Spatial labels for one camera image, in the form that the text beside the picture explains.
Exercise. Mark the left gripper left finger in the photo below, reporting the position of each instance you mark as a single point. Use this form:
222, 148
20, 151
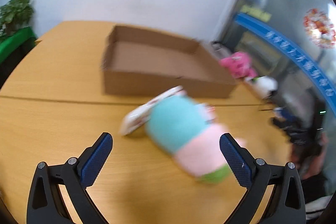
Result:
46, 203

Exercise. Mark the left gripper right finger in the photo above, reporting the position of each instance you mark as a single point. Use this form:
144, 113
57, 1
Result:
286, 202

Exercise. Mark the pink teal plush pig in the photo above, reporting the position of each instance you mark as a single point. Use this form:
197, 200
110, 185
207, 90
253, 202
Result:
189, 133

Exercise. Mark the clear white phone case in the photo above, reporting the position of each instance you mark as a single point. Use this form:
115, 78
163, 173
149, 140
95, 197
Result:
137, 117

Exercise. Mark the blue banner on glass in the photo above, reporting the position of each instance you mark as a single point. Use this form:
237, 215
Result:
292, 51

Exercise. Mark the white panda plush toy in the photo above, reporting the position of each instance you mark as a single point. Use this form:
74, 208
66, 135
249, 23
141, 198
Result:
264, 86

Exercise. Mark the pink plush toy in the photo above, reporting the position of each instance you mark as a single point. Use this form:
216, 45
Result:
239, 65

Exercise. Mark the red round window sticker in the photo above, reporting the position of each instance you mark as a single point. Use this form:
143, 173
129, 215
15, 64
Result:
319, 28

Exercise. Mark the green cloth covered stand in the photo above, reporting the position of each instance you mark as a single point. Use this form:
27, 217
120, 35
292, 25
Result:
10, 44

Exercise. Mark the brown cardboard box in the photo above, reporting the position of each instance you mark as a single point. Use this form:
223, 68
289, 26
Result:
143, 62

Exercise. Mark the green potted plant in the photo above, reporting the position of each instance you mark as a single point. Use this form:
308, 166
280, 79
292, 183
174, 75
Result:
15, 14

